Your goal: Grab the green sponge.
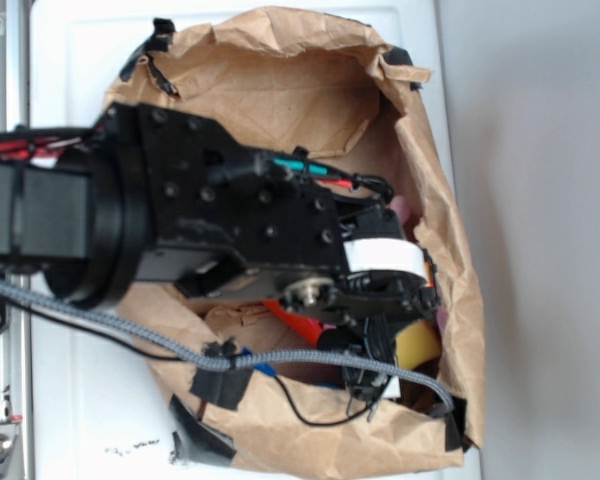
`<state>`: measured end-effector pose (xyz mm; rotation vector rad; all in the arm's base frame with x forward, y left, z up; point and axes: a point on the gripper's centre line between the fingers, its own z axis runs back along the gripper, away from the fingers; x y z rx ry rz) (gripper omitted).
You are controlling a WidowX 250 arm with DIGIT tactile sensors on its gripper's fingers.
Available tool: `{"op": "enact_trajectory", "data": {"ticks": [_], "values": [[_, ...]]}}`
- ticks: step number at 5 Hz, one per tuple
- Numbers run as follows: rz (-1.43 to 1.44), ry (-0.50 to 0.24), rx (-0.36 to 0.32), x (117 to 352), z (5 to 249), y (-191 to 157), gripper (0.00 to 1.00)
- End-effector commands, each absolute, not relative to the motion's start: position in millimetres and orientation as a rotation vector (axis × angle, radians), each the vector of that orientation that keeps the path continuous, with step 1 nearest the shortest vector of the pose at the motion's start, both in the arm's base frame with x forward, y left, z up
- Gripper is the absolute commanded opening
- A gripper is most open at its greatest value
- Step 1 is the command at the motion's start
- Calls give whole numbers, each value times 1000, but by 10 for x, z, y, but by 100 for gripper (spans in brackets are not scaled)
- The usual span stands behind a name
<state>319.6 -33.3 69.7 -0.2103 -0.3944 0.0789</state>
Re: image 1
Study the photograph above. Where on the metal frame rail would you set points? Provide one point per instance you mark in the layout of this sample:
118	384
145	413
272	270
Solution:
16	418

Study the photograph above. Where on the brown paper bag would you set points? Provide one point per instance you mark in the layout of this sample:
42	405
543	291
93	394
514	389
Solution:
277	78

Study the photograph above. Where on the blue ball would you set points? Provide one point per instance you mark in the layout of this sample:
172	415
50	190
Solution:
328	386

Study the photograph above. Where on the white tray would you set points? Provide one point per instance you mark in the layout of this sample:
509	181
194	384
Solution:
97	412

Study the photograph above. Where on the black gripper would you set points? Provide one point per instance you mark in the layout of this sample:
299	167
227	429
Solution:
387	284

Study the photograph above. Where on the yellow green sponge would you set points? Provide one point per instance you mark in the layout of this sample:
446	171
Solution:
417	344

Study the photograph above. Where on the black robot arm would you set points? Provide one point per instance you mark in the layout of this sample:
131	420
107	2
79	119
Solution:
154	195

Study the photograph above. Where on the orange toy carrot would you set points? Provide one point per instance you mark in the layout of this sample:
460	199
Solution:
307	328

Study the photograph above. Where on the pink plush bunny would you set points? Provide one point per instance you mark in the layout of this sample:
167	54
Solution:
408	220

